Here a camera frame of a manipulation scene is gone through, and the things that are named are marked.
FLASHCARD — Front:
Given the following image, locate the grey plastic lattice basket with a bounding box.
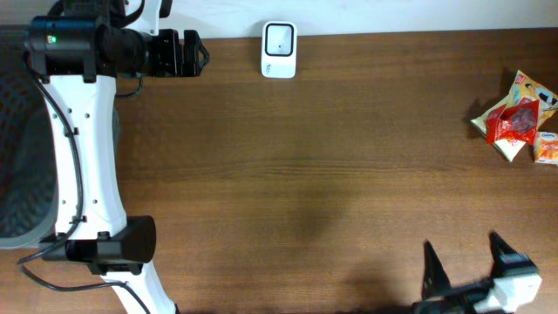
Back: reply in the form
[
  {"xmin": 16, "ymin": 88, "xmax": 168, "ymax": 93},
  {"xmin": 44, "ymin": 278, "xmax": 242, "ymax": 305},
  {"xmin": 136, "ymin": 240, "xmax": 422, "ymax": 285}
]
[{"xmin": 1, "ymin": 18, "xmax": 126, "ymax": 256}]

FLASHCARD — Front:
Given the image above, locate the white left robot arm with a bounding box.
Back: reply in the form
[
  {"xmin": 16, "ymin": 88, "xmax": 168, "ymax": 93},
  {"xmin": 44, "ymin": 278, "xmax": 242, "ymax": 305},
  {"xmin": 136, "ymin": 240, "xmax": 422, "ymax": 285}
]
[{"xmin": 24, "ymin": 0, "xmax": 210, "ymax": 313}]

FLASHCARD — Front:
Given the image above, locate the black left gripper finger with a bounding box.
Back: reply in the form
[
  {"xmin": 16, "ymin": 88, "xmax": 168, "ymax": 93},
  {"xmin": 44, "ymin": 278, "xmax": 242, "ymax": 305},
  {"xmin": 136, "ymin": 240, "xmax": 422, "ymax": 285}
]
[
  {"xmin": 184, "ymin": 30, "xmax": 210, "ymax": 57},
  {"xmin": 189, "ymin": 54, "xmax": 210, "ymax": 77}
]

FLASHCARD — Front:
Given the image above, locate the yellow wet wipes pack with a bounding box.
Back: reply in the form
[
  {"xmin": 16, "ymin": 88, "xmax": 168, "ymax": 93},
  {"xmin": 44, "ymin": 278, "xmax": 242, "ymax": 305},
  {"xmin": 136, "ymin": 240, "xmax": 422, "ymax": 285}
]
[{"xmin": 472, "ymin": 71, "xmax": 557, "ymax": 161}]

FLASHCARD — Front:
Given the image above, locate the small orange snack packet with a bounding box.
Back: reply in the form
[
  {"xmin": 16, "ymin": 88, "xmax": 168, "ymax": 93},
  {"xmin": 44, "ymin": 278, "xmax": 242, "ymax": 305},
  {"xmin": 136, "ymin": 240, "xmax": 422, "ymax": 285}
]
[{"xmin": 534, "ymin": 132, "xmax": 558, "ymax": 166}]

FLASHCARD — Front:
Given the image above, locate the white barcode scanner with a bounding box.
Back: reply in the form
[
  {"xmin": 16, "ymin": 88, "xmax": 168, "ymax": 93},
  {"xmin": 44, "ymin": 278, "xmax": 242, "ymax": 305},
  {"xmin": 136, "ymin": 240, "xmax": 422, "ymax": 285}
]
[{"xmin": 261, "ymin": 21, "xmax": 297, "ymax": 79}]

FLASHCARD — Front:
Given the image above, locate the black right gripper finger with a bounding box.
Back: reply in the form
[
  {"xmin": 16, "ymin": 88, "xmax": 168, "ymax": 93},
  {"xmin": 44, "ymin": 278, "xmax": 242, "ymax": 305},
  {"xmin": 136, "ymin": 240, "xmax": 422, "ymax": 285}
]
[
  {"xmin": 489, "ymin": 231, "xmax": 519, "ymax": 262},
  {"xmin": 421, "ymin": 241, "xmax": 452, "ymax": 300}
]

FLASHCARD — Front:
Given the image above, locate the red snack bag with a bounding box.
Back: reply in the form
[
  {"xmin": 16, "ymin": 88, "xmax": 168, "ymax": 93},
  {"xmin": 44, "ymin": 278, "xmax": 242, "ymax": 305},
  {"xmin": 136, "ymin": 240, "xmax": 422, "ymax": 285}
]
[{"xmin": 486, "ymin": 100, "xmax": 539, "ymax": 145}]

